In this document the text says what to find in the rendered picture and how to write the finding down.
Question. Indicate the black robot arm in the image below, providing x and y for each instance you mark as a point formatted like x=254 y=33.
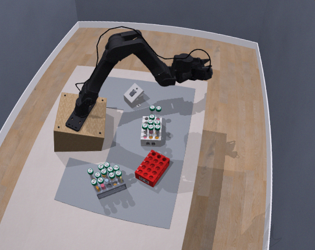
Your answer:
x=165 y=75

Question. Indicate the grey tube rack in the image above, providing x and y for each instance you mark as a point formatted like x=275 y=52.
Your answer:
x=110 y=188

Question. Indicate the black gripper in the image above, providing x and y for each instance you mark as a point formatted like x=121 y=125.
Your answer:
x=201 y=61

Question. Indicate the grey bench mat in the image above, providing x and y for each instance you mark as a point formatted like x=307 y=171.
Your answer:
x=139 y=203

